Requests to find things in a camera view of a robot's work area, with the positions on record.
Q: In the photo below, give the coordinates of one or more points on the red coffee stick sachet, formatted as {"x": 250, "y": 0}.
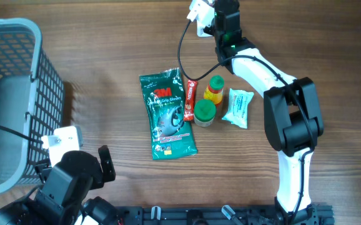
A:
{"x": 190, "y": 100}

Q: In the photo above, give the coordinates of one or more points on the light blue tissue pack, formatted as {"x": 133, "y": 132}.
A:
{"x": 237, "y": 112}

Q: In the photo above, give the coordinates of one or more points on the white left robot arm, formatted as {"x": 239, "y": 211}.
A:
{"x": 58, "y": 200}

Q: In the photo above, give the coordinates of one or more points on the white barcode scanner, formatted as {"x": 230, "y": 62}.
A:
{"x": 204, "y": 27}

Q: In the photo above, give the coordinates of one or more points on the green 3M gloves packet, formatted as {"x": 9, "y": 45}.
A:
{"x": 164, "y": 97}

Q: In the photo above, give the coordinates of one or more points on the green lid jar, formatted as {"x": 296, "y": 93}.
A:
{"x": 204, "y": 112}

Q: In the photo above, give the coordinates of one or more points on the grey plastic basket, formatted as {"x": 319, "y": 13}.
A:
{"x": 31, "y": 101}

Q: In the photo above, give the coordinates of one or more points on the yellow bottle green cap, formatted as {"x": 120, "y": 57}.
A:
{"x": 214, "y": 90}

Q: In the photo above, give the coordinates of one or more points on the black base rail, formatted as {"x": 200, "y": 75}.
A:
{"x": 215, "y": 215}

